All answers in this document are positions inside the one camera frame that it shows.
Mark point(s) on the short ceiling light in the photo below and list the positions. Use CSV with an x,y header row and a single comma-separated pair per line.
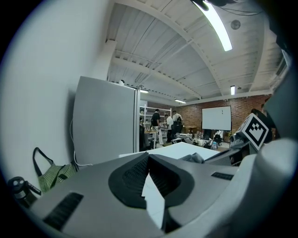
x,y
232,90

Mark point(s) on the grey cloth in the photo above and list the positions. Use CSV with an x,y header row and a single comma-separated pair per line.
x,y
193,157

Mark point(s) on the black water bottle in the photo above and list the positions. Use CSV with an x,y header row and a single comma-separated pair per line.
x,y
21,193

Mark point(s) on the round ceiling smoke detector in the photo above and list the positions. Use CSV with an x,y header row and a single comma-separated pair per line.
x,y
235,24

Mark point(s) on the grey partition panel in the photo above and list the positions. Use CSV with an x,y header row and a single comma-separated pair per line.
x,y
104,116

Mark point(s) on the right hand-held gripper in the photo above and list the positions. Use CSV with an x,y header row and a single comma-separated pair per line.
x,y
255,131

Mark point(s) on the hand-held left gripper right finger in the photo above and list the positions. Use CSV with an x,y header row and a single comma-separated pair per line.
x,y
200,179

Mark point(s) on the whiteboard on wheeled stand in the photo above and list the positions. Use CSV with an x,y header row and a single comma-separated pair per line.
x,y
216,117

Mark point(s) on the white shelf rack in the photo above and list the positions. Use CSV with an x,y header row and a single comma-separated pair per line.
x,y
149,116

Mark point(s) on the white and black bag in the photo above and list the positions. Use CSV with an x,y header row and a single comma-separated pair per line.
x,y
182,138

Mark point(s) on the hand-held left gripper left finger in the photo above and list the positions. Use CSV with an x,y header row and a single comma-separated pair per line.
x,y
93,197

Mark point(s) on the green striped bag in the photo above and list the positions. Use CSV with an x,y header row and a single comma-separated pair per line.
x,y
46,181

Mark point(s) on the long ceiling light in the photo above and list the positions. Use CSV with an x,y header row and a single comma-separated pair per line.
x,y
218,25

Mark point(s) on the ceiling tube light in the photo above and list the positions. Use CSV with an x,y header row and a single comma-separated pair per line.
x,y
180,101
143,91

